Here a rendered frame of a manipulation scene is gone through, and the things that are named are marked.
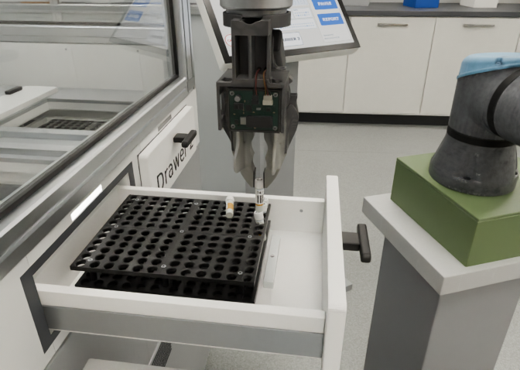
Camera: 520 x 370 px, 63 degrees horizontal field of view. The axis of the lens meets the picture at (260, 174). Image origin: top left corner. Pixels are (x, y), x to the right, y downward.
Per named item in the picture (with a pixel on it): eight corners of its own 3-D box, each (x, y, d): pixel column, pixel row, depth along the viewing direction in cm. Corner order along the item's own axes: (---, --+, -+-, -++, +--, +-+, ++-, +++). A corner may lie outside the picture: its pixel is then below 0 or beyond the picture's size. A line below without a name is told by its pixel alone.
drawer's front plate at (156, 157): (196, 149, 103) (193, 104, 98) (154, 211, 77) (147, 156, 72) (189, 149, 103) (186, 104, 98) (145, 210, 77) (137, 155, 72)
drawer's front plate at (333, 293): (332, 232, 71) (337, 173, 66) (337, 385, 45) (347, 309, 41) (321, 231, 71) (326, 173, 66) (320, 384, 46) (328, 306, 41)
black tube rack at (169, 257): (270, 239, 66) (271, 203, 64) (254, 324, 51) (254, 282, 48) (135, 228, 69) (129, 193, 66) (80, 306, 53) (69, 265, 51)
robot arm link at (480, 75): (487, 113, 83) (505, 41, 76) (545, 139, 71) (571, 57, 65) (433, 119, 80) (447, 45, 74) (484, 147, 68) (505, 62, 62)
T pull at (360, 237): (364, 230, 58) (366, 221, 57) (371, 265, 51) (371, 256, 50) (338, 228, 58) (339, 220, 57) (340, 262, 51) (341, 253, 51)
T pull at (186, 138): (197, 135, 89) (196, 128, 89) (187, 149, 83) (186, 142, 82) (180, 134, 90) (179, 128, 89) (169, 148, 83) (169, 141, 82)
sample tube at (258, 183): (263, 213, 56) (263, 182, 54) (254, 212, 56) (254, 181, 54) (265, 208, 57) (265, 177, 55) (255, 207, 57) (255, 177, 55)
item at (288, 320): (322, 230, 69) (324, 197, 66) (321, 361, 46) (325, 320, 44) (90, 213, 74) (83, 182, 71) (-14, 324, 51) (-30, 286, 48)
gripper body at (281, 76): (215, 136, 45) (209, 16, 40) (230, 111, 53) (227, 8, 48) (286, 139, 45) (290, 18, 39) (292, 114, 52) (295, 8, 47)
